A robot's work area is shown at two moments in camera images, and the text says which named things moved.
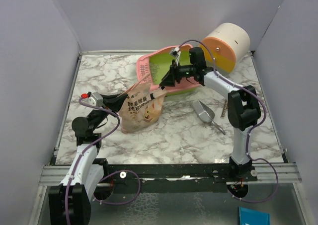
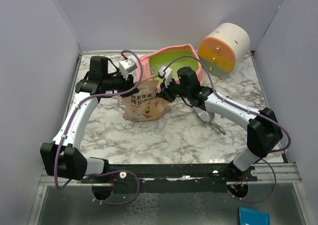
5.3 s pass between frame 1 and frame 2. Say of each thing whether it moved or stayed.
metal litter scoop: stayed
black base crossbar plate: stayed
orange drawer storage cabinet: stayed
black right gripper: moved
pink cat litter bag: moved
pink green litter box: stayed
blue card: stayed
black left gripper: moved
